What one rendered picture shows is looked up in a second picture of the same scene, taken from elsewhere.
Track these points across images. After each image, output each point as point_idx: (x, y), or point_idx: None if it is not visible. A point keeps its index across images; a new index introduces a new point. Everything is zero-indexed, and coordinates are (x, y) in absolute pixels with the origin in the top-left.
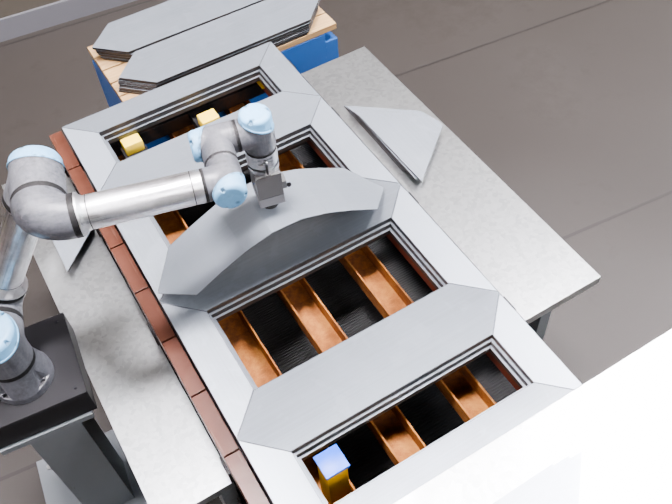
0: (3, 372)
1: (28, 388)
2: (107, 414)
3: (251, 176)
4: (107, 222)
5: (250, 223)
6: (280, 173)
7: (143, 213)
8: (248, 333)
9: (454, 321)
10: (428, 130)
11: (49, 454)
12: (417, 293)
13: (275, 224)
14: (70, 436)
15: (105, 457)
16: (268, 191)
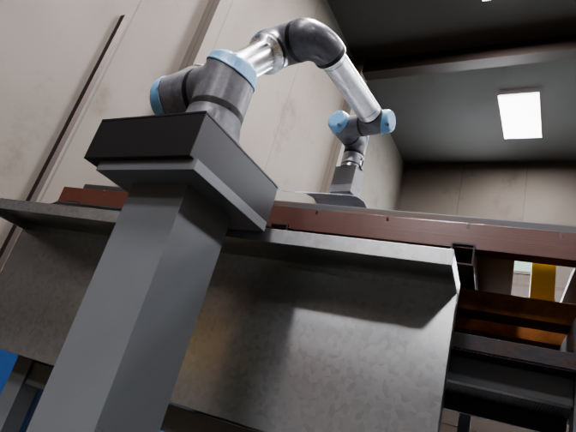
0: (240, 93)
1: (237, 136)
2: (283, 230)
3: (336, 179)
4: (350, 67)
5: (342, 198)
6: (363, 174)
7: (362, 83)
8: None
9: None
10: None
11: (161, 280)
12: None
13: (359, 203)
14: (196, 271)
15: (176, 381)
16: (357, 181)
